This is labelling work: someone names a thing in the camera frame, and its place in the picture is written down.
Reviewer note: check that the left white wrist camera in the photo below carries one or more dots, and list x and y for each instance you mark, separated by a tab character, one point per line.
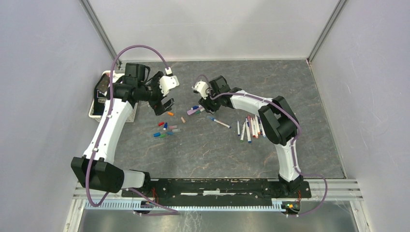
167	83

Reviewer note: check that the lilac highlighter pen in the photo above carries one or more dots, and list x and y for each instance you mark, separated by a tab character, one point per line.
195	111

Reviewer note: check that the white marker light-blue cap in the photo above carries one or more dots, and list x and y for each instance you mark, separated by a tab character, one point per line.
262	129

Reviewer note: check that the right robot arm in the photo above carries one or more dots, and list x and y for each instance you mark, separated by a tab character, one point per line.
278	121

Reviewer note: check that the black box in basket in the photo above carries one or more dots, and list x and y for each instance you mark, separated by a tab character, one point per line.
99	95

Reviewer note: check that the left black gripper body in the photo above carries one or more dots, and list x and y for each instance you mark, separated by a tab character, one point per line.
156	95

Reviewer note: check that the white marker red cap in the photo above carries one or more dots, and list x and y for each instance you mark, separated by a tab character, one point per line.
251	126

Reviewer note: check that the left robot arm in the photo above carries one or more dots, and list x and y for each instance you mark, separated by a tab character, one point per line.
95	169

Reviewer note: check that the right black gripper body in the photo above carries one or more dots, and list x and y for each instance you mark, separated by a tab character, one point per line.
212	105

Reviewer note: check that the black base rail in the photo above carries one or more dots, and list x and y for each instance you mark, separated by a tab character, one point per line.
219	200

